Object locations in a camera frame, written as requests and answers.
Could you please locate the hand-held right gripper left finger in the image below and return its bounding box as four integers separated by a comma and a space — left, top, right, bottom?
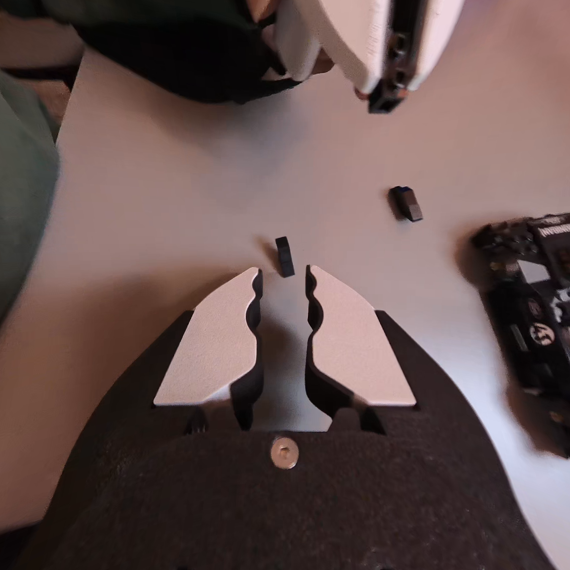
154, 267, 265, 428

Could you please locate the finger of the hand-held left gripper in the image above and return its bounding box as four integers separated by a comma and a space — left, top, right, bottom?
408, 0, 466, 91
294, 0, 392, 96

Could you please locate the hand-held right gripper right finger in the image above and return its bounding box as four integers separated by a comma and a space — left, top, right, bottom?
305, 265, 417, 428

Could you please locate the black lego car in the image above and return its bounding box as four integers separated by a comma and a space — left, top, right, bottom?
470, 212, 570, 457

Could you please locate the long black lego piece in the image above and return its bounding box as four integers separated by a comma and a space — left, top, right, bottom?
389, 185, 425, 223

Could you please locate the person's left hand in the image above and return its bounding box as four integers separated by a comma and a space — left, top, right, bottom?
248, 0, 278, 24

